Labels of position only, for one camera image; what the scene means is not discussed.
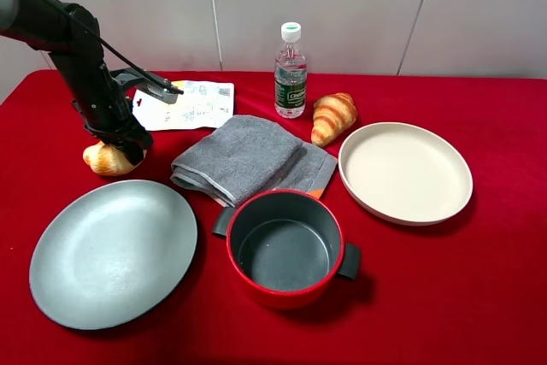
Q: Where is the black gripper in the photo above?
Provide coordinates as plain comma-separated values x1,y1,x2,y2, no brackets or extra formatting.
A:
70,66,153,166

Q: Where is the pale croissant bread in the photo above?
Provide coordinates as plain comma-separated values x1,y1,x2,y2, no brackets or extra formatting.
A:
83,140,142,177

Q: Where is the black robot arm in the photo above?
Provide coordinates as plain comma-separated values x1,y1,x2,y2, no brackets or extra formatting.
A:
1,0,153,166

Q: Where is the white snack packet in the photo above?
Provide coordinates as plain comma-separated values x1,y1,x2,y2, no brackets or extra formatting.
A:
132,80,235,131

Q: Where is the grey round plate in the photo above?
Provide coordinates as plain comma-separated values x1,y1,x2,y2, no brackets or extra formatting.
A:
29,180,198,331

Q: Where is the folded grey towel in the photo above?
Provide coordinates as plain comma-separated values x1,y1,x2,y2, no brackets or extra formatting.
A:
171,115,337,208

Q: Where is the clear plastic water bottle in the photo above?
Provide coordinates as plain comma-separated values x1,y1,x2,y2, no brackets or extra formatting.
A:
274,22,308,119

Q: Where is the brown striped croissant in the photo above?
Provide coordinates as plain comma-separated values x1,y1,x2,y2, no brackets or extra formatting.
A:
311,92,358,147

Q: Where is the cream round plate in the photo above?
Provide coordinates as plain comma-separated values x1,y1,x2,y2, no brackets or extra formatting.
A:
338,122,473,227

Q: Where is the black cable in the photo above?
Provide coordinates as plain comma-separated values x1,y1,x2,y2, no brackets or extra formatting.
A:
0,0,185,96

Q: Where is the red pot with black handles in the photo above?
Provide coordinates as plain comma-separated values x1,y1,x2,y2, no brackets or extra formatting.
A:
212,189,362,309

